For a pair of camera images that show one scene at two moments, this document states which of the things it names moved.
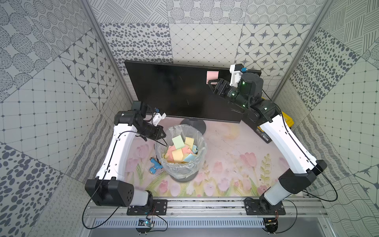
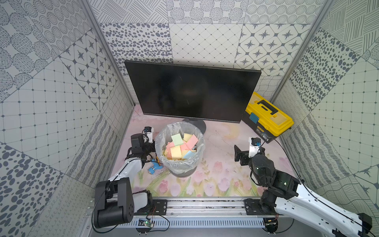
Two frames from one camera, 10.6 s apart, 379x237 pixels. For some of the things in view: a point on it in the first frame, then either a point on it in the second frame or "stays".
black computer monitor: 181,90 stays
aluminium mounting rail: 177,207 stays
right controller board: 271,224 stays
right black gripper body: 227,91 to 245,160
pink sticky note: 212,75 to 191,141
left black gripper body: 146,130 to 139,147
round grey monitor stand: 199,124 stays
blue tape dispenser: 157,166 stays
